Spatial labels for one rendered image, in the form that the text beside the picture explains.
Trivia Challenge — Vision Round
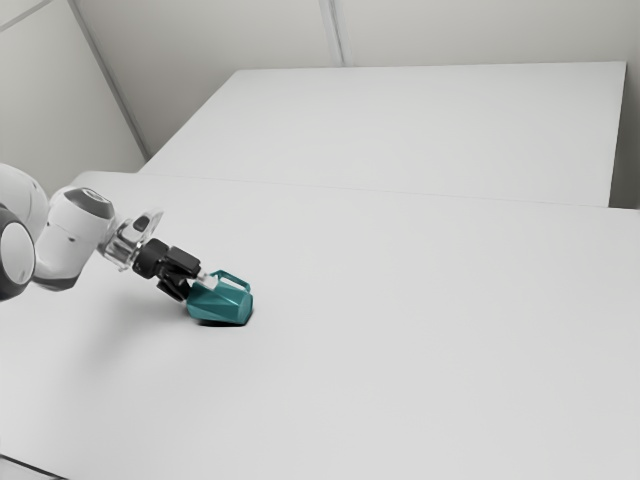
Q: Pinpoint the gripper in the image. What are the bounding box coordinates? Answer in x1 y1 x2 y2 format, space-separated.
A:
131 237 219 304

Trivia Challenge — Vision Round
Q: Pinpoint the teal faceted mug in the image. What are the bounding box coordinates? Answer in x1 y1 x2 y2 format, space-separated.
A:
185 269 255 327

